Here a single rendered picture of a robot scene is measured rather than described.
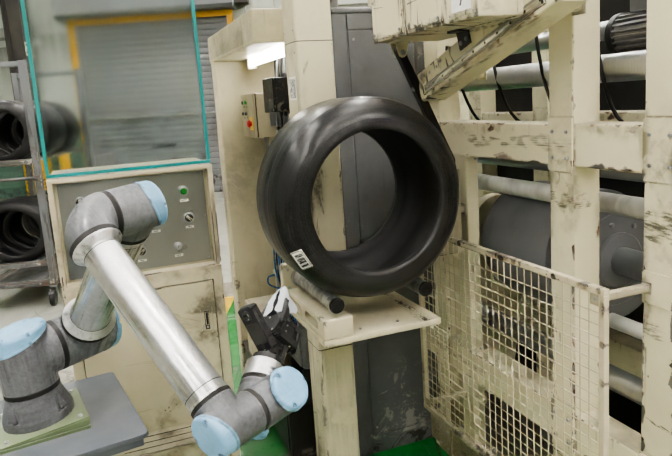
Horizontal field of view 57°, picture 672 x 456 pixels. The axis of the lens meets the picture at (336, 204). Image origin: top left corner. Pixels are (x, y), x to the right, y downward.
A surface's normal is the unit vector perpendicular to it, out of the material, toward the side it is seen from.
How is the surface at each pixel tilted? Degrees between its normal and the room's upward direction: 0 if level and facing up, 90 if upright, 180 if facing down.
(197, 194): 90
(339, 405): 90
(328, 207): 90
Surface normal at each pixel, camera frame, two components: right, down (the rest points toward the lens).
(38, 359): 0.75, 0.03
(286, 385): 0.61, -0.51
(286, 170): -0.41, -0.11
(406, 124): 0.41, -0.05
